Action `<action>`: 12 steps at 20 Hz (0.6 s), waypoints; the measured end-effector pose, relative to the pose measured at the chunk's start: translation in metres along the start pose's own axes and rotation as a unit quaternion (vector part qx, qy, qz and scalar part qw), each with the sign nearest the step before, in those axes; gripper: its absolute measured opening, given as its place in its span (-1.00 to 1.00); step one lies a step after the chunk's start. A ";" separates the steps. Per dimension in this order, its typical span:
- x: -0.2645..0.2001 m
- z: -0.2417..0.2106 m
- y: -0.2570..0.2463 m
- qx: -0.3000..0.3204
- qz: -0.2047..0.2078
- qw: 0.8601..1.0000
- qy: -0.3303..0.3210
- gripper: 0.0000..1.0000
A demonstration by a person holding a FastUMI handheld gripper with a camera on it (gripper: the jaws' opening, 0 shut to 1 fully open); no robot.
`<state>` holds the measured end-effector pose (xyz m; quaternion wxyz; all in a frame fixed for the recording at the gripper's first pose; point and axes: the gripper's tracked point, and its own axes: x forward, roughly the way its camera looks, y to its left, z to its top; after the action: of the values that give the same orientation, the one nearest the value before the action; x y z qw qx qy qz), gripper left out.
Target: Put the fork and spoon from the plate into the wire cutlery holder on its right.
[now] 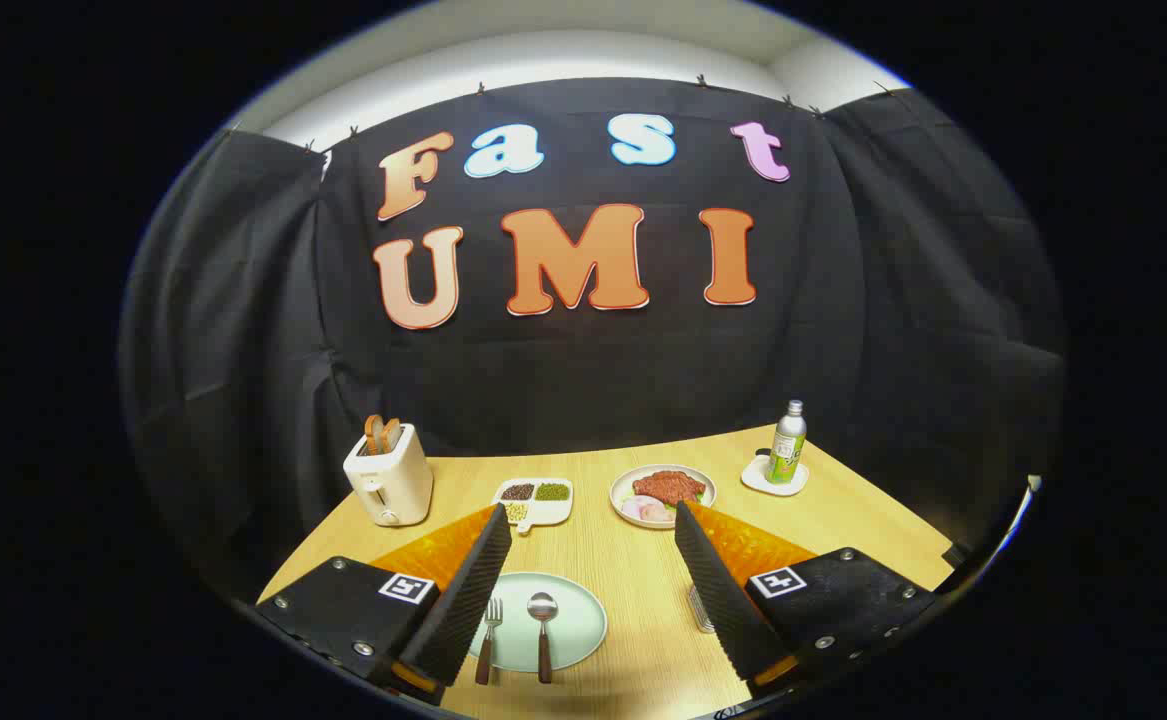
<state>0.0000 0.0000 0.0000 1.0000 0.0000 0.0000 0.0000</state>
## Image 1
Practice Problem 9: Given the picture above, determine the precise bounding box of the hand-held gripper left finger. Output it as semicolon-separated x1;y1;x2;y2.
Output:
256;503;513;706

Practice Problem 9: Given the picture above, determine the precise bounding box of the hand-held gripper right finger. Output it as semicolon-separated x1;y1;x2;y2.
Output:
674;500;936;691

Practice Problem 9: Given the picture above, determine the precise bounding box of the fork with brown handle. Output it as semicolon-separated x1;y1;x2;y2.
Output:
474;598;504;687

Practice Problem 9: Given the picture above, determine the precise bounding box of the spoon with brown handle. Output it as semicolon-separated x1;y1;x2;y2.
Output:
527;592;558;685

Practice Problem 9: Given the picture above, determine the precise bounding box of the white divided dish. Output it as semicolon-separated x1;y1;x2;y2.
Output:
492;477;575;536

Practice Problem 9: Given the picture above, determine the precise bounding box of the light blue plate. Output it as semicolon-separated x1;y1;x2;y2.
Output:
468;571;608;674

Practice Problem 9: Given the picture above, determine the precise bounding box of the brown steak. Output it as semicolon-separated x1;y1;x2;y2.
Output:
631;470;707;507

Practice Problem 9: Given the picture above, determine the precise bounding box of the white square coaster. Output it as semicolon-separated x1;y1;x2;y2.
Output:
740;452;810;497

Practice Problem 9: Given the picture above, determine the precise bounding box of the white toaster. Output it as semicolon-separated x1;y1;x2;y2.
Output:
343;423;435;528

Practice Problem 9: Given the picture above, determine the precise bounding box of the white oval food plate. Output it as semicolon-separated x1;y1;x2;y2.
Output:
609;464;717;530

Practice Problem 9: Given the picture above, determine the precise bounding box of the silver bottle green label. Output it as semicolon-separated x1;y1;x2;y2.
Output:
769;400;808;486

